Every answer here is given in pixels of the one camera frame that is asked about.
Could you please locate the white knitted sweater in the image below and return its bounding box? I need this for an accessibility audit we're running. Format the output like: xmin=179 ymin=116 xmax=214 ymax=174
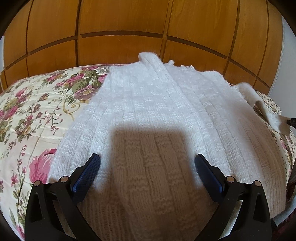
xmin=49 ymin=52 xmax=290 ymax=240

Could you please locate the wooden wardrobe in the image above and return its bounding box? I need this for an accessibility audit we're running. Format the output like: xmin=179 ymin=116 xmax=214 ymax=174
xmin=1 ymin=1 xmax=283 ymax=93

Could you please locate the floral quilted bedspread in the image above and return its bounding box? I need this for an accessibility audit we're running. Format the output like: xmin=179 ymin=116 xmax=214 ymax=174
xmin=1 ymin=64 xmax=109 ymax=240

